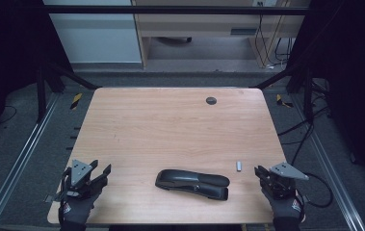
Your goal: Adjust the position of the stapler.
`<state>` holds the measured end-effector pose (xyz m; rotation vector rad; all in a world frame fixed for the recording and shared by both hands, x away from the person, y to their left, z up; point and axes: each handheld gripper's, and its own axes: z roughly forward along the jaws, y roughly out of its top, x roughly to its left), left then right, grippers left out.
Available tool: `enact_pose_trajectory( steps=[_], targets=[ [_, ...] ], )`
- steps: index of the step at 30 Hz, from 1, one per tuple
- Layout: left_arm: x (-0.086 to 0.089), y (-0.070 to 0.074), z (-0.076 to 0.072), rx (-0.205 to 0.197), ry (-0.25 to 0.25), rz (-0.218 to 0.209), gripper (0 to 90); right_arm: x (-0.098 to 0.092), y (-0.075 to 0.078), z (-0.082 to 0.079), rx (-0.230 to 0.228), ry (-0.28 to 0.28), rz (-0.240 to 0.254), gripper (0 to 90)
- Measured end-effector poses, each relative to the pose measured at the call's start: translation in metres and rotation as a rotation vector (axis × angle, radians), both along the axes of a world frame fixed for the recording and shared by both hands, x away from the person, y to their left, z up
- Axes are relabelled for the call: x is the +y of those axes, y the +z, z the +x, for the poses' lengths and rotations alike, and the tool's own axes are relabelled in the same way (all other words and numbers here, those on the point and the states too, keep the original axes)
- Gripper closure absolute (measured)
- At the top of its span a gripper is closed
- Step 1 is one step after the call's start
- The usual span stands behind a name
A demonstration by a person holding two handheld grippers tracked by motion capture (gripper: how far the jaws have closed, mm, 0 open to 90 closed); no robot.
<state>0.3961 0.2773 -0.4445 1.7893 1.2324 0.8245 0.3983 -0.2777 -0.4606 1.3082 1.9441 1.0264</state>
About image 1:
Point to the black curtain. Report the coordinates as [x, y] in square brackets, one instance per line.
[353, 64]
[6, 48]

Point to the black flat object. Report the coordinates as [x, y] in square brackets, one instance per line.
[173, 40]

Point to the black frame strut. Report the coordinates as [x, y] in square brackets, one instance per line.
[308, 96]
[41, 96]

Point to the black horizontal frame bar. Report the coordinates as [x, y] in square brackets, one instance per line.
[170, 10]

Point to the dark round table grommet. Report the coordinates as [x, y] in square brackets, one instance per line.
[211, 100]

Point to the person's left hand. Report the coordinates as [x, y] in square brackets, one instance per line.
[74, 210]

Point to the silver staple strip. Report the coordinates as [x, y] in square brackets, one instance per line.
[239, 166]

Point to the yellow black striped tape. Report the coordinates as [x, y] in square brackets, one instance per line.
[279, 100]
[76, 101]

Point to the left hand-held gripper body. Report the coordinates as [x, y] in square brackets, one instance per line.
[79, 170]

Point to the person's right hand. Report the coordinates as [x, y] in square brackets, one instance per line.
[284, 208]

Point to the aluminium floor rail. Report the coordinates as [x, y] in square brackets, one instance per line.
[327, 163]
[19, 160]

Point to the light wooden desk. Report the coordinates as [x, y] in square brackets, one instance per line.
[202, 24]

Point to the grey tape piece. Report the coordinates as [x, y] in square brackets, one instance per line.
[51, 199]

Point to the white cabinet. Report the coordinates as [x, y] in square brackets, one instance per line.
[96, 38]

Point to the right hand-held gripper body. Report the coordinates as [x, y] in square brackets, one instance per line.
[286, 171]

